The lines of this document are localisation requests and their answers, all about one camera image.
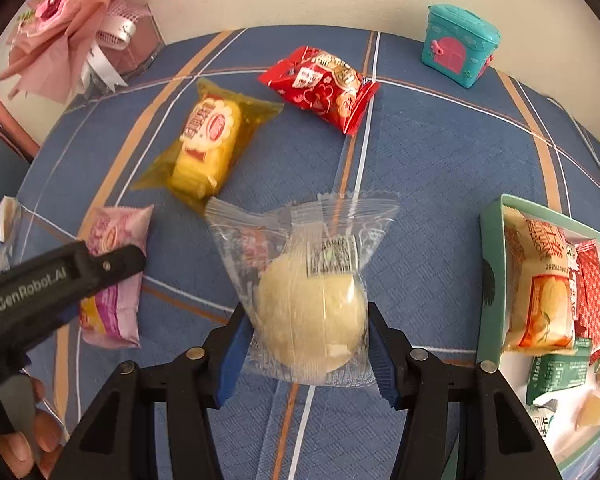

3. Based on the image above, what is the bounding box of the teal toy house box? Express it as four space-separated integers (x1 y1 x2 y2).
422 3 501 89

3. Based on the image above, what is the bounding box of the pink swiss roll packet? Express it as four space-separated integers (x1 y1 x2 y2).
80 206 154 349

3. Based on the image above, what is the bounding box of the white bun clear bag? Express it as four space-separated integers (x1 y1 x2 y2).
204 191 400 388

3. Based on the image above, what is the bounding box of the person's left hand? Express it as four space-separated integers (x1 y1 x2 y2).
0 374 64 479

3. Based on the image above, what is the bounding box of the pink flower bouquet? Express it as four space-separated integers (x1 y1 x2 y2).
0 0 193 106

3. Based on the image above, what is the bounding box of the red cartoon snack bag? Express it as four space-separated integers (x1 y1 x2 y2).
258 46 380 136

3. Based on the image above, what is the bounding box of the white jelly pudding cup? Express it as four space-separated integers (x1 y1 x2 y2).
576 390 600 431

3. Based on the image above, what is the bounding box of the dark green snack packet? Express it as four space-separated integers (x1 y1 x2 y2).
526 337 592 404

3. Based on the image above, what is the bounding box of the orange swiss roll packet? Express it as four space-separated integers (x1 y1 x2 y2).
503 206 576 356

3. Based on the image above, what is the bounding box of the blue plaid tablecloth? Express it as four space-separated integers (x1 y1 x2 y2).
15 26 600 427

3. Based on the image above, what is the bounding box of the yellow cake roll packet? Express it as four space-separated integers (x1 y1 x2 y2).
132 79 284 212

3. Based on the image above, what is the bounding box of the green white biscuit packet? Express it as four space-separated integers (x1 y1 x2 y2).
527 399 562 451

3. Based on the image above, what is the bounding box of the red patterned packet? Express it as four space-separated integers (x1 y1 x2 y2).
574 240 600 364

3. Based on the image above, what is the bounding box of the green rimmed white tray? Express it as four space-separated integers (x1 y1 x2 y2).
477 194 600 479

